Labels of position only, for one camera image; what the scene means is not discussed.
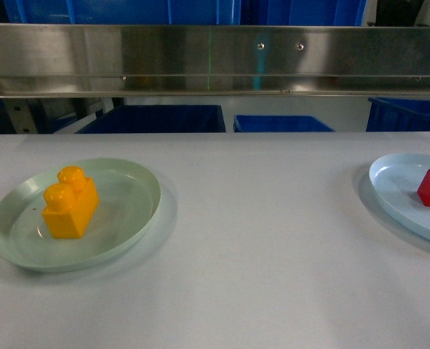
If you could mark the pale green round plate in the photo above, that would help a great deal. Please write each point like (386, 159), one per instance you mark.
(129, 196)

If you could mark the large blue bin left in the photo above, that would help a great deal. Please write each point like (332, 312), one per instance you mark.
(131, 119)

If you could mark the yellow toy building block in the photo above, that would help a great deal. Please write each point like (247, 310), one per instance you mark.
(70, 203)

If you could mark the blue bin right edge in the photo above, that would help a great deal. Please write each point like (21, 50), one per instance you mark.
(398, 115)

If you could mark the stainless steel shelf rail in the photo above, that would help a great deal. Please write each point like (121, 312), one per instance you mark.
(140, 60)

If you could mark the blue bin middle floor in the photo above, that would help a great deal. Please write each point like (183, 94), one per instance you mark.
(246, 123)

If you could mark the light blue round plate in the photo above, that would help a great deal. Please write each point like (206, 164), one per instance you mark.
(395, 179)

